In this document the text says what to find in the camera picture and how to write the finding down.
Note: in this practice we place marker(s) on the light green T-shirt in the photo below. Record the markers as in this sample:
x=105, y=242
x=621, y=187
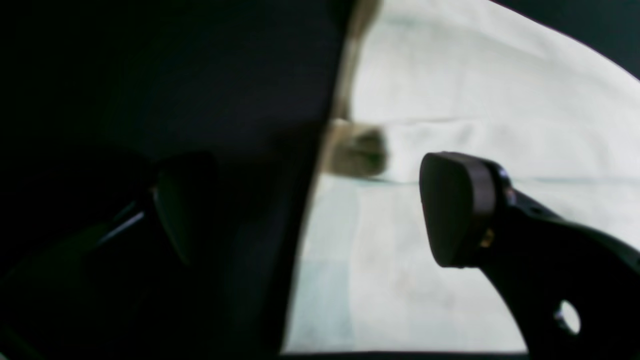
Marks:
x=466, y=76

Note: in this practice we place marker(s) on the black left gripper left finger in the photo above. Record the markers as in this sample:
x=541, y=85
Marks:
x=89, y=250

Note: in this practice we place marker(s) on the black table cloth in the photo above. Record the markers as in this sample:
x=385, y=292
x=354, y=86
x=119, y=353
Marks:
x=250, y=82

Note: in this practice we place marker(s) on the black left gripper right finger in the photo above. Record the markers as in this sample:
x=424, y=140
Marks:
x=574, y=291

